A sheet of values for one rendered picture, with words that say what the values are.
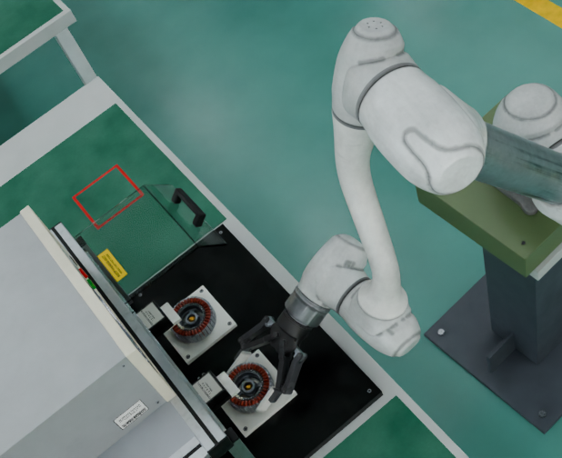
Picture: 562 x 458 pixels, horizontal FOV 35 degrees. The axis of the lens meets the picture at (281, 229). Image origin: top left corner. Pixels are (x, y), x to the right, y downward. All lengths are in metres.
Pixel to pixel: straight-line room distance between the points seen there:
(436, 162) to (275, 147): 2.13
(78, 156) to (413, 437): 1.30
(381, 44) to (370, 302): 0.57
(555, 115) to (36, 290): 1.10
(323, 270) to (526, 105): 0.55
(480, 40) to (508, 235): 1.66
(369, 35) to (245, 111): 2.19
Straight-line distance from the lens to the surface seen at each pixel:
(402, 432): 1.98
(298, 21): 3.89
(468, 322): 2.90
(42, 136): 2.81
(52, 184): 2.66
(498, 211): 2.12
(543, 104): 1.95
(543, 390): 2.80
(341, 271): 1.87
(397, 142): 1.38
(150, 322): 2.06
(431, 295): 2.97
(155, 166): 2.55
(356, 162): 1.63
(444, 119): 1.37
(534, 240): 2.08
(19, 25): 3.22
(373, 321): 1.80
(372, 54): 1.45
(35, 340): 1.66
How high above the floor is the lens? 2.60
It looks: 54 degrees down
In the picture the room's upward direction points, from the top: 24 degrees counter-clockwise
